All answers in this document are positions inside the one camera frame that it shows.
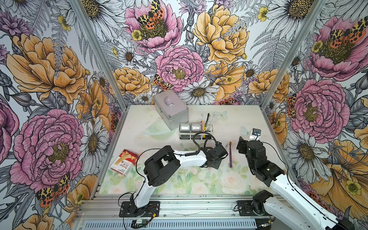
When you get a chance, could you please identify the clear glass bowl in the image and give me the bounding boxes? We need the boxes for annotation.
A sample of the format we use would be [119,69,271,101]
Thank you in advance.
[143,119,176,140]

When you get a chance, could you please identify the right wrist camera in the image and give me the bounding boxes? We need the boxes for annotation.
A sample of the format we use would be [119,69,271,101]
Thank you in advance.
[249,128,261,140]

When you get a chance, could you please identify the cream toothbrush holder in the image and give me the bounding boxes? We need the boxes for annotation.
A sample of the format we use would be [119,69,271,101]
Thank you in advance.
[179,122,214,140]

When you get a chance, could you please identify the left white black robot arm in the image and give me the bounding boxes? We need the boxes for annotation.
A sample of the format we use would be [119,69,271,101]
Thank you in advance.
[131,142,228,209]

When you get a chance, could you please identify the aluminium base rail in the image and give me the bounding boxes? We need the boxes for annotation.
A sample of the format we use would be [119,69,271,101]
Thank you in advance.
[71,194,317,230]

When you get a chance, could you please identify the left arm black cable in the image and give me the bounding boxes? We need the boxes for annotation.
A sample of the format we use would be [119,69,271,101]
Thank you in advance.
[172,131,218,157]

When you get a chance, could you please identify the red white small box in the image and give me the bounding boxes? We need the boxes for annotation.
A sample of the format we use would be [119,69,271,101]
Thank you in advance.
[110,149,138,177]

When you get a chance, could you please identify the silver pink metal case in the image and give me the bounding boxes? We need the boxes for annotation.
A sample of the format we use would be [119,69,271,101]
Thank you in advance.
[153,90,189,130]

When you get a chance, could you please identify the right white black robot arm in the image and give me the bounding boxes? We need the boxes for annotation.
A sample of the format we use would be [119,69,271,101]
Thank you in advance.
[237,137,355,230]

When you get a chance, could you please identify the purple toothbrush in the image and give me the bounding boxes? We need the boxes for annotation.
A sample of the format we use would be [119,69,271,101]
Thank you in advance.
[229,141,233,168]

